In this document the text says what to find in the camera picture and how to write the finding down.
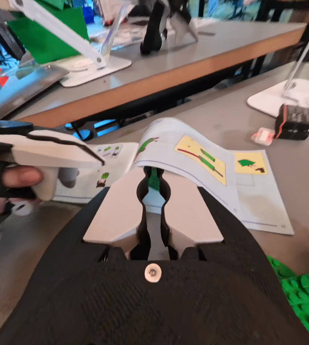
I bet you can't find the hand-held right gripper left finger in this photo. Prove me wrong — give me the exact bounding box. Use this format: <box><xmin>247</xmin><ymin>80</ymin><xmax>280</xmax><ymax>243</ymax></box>
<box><xmin>82</xmin><ymin>166</ymin><xmax>152</xmax><ymax>261</ymax></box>

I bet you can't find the small white red packet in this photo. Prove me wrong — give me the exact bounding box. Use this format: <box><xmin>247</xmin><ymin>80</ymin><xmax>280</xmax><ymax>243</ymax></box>
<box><xmin>250</xmin><ymin>127</ymin><xmax>276</xmax><ymax>146</ymax></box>

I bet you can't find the green lego plate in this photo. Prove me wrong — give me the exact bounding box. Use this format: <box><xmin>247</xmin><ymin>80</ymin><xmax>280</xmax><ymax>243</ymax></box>
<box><xmin>266</xmin><ymin>256</ymin><xmax>309</xmax><ymax>340</ymax></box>

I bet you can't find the black box with red stripe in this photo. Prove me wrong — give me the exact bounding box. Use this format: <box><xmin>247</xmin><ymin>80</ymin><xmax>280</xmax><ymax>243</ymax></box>
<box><xmin>274</xmin><ymin>104</ymin><xmax>309</xmax><ymax>141</ymax></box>

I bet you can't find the clear acrylic panel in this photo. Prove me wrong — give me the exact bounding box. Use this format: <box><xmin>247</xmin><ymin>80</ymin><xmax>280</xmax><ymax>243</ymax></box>
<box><xmin>99</xmin><ymin>0</ymin><xmax>131</xmax><ymax>58</ymax></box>

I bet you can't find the green sheet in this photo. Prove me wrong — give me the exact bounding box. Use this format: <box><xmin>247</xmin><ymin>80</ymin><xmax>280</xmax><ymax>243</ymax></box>
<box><xmin>7</xmin><ymin>0</ymin><xmax>90</xmax><ymax>64</ymax></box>

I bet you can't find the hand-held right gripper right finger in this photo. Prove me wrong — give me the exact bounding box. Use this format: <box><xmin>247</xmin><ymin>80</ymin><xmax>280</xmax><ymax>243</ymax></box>
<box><xmin>157</xmin><ymin>167</ymin><xmax>224</xmax><ymax>261</ymax></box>

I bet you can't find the person's left hand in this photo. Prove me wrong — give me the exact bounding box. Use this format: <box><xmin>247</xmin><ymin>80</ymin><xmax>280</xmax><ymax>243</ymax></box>
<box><xmin>0</xmin><ymin>165</ymin><xmax>44</xmax><ymax>219</ymax></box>

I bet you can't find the grey wooden-edged table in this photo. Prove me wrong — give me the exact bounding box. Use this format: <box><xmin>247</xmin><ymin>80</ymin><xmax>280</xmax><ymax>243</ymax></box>
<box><xmin>9</xmin><ymin>20</ymin><xmax>309</xmax><ymax>129</ymax></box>

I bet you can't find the silver tilted panel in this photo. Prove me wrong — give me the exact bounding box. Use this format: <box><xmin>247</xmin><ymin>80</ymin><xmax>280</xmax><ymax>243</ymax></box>
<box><xmin>0</xmin><ymin>64</ymin><xmax>69</xmax><ymax>119</ymax></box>

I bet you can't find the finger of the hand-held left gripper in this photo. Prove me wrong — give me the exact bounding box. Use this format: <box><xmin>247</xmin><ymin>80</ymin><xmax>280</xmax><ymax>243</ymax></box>
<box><xmin>0</xmin><ymin>133</ymin><xmax>105</xmax><ymax>188</ymax></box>
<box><xmin>30</xmin><ymin>130</ymin><xmax>101</xmax><ymax>160</ymax></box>

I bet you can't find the lego instruction booklet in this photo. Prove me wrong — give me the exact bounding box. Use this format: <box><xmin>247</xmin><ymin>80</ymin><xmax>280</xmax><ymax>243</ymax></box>
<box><xmin>53</xmin><ymin>117</ymin><xmax>295</xmax><ymax>235</ymax></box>

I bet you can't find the black and white gripper device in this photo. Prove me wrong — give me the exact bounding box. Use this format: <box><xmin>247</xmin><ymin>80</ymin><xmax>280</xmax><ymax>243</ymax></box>
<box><xmin>140</xmin><ymin>0</ymin><xmax>199</xmax><ymax>56</ymax></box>

